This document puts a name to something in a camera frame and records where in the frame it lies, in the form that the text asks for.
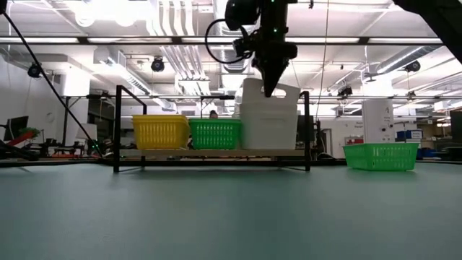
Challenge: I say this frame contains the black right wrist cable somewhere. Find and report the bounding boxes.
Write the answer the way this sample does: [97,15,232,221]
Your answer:
[204,17,241,65]

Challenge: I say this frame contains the wooden board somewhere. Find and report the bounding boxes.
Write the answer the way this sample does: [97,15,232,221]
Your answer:
[113,84,311,173]

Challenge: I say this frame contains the blue storage bins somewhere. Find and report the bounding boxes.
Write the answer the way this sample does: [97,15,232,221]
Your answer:
[396,129,424,141]

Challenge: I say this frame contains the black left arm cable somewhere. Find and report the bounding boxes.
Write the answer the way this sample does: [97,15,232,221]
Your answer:
[0,5,104,158]

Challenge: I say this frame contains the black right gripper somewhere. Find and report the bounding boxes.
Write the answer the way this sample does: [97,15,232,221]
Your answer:
[251,34,299,98]

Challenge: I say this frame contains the silver ventilation duct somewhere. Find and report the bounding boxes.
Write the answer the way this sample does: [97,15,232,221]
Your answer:
[212,0,263,91]

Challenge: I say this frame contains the small green red plant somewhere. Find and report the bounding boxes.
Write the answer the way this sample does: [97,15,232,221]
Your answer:
[6,126,41,147]

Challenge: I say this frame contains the green table mat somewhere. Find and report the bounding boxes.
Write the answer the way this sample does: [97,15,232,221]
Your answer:
[0,162,462,260]

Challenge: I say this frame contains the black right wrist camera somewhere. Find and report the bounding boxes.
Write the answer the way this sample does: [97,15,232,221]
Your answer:
[232,37,254,59]

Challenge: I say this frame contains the black metal table frame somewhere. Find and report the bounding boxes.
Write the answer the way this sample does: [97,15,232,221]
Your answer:
[0,139,462,169]

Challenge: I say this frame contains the black background rig frame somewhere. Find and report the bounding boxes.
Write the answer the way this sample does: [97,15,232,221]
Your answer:
[200,95,236,110]

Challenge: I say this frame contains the white room pillar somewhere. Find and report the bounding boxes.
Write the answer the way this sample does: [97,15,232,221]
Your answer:
[362,77,395,144]

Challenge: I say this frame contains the black computer monitor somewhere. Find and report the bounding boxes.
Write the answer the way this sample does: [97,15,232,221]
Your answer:
[2,115,30,142]

